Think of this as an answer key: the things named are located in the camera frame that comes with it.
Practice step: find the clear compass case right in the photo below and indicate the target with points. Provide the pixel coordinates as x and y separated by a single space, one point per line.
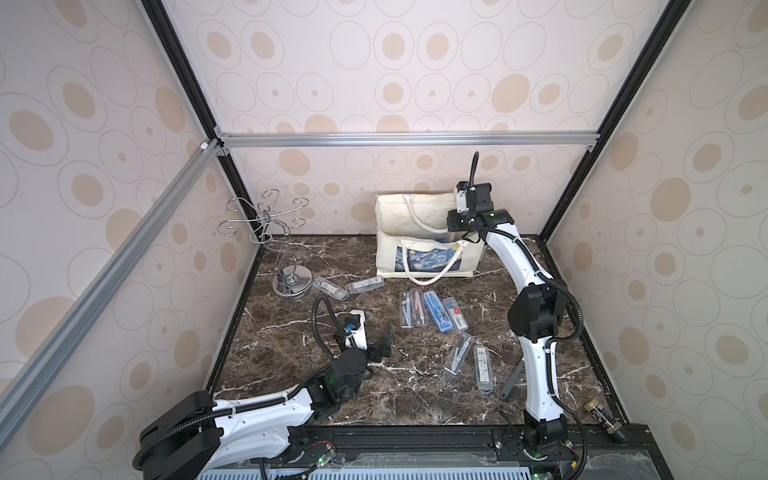
483 369

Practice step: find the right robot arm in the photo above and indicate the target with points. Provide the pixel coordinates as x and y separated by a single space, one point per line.
543 315

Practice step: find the red label clear case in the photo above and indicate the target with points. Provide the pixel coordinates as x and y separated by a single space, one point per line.
455 313

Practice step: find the pink compass case upper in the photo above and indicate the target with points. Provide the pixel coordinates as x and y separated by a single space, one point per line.
419 312

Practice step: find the long barcode clear case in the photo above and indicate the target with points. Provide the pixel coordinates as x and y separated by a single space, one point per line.
365 285

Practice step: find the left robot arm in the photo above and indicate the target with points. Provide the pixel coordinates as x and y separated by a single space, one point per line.
200 433

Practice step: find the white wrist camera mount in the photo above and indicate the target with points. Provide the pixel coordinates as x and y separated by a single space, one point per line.
353 324

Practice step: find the light blue compass case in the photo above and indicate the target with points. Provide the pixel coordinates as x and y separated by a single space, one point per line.
405 310

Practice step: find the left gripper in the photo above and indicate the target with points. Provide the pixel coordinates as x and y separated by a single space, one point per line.
386 344

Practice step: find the chrome wire cup rack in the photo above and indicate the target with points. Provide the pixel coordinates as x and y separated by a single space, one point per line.
273 233

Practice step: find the silver aluminium left rail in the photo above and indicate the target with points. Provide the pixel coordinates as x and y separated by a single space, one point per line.
40 371

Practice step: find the cream canvas tote bag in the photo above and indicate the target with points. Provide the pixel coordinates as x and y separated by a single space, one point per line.
413 241

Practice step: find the silver aluminium crossbar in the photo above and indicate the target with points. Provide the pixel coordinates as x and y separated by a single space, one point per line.
332 140

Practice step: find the clear case near rack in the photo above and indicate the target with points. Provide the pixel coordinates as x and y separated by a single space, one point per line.
330 289

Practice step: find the blue compass clear case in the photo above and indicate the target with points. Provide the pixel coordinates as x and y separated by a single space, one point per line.
437 312

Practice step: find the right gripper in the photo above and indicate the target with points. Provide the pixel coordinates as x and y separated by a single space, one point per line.
459 220

